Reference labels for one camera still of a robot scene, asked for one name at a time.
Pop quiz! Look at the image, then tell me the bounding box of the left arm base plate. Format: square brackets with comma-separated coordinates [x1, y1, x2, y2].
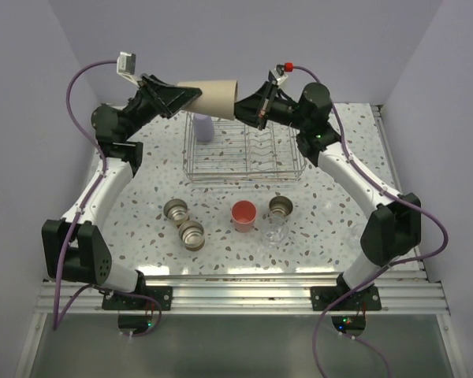
[102, 286, 173, 311]

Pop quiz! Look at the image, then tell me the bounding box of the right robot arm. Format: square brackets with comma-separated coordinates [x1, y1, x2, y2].
[233, 83, 422, 309]

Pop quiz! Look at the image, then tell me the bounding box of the clear glass cup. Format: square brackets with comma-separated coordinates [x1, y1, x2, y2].
[261, 217, 289, 247]
[348, 223, 365, 243]

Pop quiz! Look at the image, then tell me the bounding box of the purple plastic cup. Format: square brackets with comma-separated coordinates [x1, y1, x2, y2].
[192, 113, 214, 143]

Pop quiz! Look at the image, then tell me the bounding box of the beige plastic cup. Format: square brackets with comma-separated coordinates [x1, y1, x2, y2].
[177, 80, 238, 120]

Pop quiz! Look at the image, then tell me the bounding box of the aluminium front rail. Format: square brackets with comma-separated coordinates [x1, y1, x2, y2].
[34, 274, 453, 315]

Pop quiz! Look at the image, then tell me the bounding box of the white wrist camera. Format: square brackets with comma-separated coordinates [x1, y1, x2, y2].
[116, 51, 139, 86]
[268, 62, 294, 87]

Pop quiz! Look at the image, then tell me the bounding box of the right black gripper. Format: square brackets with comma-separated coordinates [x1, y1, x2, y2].
[224, 81, 309, 132]

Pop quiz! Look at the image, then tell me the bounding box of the wire dish rack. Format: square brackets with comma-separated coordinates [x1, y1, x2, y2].
[183, 113, 306, 183]

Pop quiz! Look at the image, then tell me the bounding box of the clear glass cup right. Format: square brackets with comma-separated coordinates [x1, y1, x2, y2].
[348, 223, 365, 243]

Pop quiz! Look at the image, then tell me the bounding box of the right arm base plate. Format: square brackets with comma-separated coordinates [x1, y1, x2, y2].
[310, 285, 382, 312]

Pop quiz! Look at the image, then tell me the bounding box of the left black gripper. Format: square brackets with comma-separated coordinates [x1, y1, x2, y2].
[123, 73, 202, 141]

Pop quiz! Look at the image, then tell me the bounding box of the red plastic cup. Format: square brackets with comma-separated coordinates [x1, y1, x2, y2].
[231, 200, 257, 233]

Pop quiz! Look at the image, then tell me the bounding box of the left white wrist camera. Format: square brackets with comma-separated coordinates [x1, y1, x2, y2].
[116, 51, 139, 86]

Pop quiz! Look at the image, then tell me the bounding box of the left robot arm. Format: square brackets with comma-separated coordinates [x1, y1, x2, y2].
[42, 75, 202, 309]

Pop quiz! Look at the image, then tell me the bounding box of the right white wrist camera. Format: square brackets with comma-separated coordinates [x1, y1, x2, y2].
[268, 62, 294, 87]

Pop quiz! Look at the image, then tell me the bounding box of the steel cup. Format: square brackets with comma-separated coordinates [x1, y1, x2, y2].
[178, 220, 205, 251]
[269, 195, 294, 221]
[163, 198, 189, 227]

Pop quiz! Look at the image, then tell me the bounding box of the clear glass cup centre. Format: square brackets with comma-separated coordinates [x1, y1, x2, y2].
[261, 217, 289, 247]

